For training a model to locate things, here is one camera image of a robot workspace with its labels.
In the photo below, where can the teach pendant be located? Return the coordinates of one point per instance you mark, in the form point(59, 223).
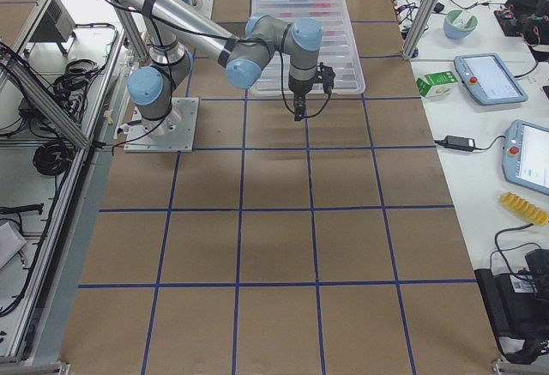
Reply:
point(488, 80)
point(525, 156)

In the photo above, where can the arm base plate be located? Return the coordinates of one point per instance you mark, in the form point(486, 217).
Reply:
point(175, 133)

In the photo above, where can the aluminium frame post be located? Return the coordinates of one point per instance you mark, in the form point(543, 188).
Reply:
point(416, 30)

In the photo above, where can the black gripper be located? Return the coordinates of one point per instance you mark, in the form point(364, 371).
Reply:
point(298, 94)

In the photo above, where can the green white carton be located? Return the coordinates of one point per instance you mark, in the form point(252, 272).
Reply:
point(436, 84)

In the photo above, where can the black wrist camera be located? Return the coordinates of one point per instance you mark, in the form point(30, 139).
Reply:
point(325, 76)

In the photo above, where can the green blue bowl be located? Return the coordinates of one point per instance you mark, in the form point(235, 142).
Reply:
point(459, 23)

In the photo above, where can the black device on table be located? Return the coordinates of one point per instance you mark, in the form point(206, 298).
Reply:
point(517, 306)

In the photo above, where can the yellow corrugated toy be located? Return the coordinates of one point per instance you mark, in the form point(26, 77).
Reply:
point(525, 209)

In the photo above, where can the black power adapter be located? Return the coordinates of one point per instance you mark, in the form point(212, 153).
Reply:
point(460, 143)

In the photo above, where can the clear plastic box lid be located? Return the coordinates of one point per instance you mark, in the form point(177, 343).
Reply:
point(324, 24)

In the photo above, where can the teach pendant lower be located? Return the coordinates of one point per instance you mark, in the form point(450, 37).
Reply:
point(525, 156)

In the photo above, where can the teach pendant upper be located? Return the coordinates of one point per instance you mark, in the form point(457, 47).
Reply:
point(488, 80)

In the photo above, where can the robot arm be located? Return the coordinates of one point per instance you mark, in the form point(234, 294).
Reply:
point(172, 22)

